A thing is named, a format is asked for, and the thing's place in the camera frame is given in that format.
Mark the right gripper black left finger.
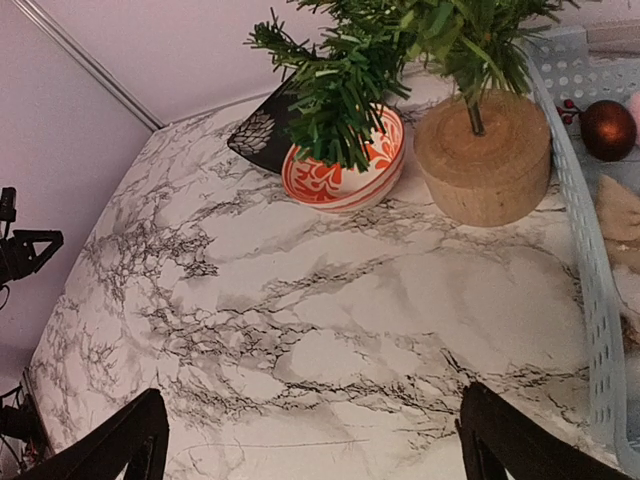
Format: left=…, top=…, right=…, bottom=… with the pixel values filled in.
left=18, top=388, right=169, bottom=480

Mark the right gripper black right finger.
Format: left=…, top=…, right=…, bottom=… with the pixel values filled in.
left=456, top=382, right=628, bottom=480

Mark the small green christmas tree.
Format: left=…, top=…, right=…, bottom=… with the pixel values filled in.
left=248, top=1, right=564, bottom=227

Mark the copper bauble ornament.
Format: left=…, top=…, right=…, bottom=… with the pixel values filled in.
left=579, top=100, right=637, bottom=162

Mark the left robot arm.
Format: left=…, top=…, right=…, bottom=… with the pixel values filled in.
left=1, top=187, right=64, bottom=300

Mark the beige fabric ornament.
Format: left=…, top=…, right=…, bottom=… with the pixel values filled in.
left=596, top=175, right=639, bottom=242

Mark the orange white patterned bowl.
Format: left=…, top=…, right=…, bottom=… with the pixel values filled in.
left=281, top=107, right=406, bottom=213

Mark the black floral square plate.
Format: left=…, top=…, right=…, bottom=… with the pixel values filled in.
left=227, top=74, right=300, bottom=174

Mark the red berry sprig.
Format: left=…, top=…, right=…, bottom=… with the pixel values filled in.
left=556, top=99, right=582, bottom=125

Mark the light blue perforated basket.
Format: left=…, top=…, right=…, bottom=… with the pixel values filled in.
left=525, top=26, right=639, bottom=477

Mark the pink pompom ornament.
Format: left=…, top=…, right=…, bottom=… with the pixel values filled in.
left=627, top=91, right=640, bottom=127

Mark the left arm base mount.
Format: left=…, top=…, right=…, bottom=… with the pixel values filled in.
left=1, top=367, right=52, bottom=473

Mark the left aluminium frame post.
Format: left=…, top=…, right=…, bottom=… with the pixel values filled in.
left=12, top=0, right=165, bottom=131

